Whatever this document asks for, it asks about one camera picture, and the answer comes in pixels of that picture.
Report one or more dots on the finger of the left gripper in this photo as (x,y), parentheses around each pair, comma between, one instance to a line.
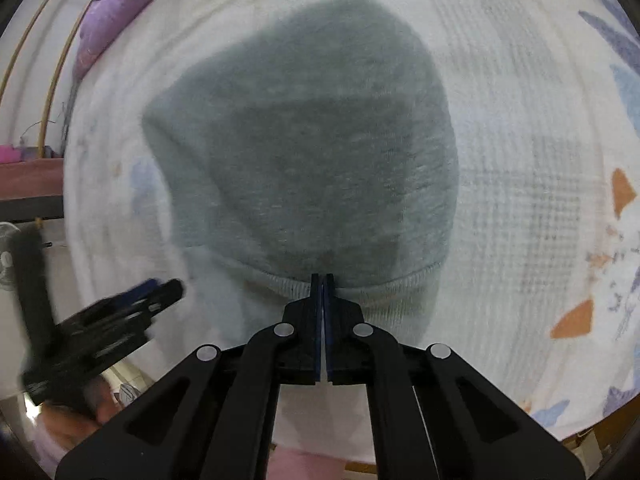
(150,296)

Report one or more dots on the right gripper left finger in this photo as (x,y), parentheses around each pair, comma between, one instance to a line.
(212,416)

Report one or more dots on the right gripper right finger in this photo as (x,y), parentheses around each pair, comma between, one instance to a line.
(433,415)

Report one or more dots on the grey zip hoodie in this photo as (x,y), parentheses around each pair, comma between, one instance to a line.
(322,144)

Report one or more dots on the white floral bed sheet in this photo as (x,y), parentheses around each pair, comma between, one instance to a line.
(540,287)

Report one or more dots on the yellow hoop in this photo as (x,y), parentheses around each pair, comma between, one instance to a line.
(39,40)

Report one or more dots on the wooden bed frame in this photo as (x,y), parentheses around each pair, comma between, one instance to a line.
(610,449)

